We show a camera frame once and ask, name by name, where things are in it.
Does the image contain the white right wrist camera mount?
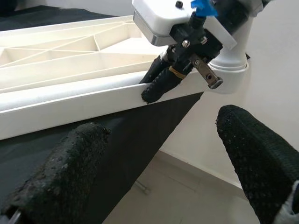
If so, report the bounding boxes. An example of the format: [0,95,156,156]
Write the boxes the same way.
[132,0,238,51]

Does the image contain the black table cloth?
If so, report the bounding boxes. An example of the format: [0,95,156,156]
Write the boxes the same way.
[0,6,204,224]

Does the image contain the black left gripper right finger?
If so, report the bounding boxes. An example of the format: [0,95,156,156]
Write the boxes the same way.
[214,104,299,224]

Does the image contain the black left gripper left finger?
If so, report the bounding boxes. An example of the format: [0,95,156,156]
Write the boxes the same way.
[0,122,112,224]

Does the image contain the white plastic table top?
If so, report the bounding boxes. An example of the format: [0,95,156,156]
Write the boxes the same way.
[0,14,252,142]

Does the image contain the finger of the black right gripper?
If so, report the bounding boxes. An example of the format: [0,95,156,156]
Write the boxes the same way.
[139,55,169,84]
[141,67,187,105]

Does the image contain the metal folding table legs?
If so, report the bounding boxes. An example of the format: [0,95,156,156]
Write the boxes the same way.
[136,181,150,194]

